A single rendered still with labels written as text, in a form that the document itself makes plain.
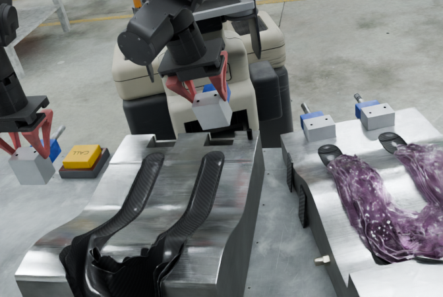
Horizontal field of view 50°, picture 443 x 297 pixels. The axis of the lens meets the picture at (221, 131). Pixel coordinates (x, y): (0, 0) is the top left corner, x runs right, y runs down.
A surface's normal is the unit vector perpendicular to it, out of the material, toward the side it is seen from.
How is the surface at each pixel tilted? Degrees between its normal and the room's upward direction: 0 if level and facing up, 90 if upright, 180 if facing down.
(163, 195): 3
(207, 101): 14
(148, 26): 38
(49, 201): 0
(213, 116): 101
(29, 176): 92
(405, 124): 0
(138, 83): 90
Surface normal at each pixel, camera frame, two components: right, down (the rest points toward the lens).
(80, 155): -0.16, -0.83
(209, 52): -0.33, -0.72
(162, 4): 0.27, -0.51
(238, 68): 0.17, 0.62
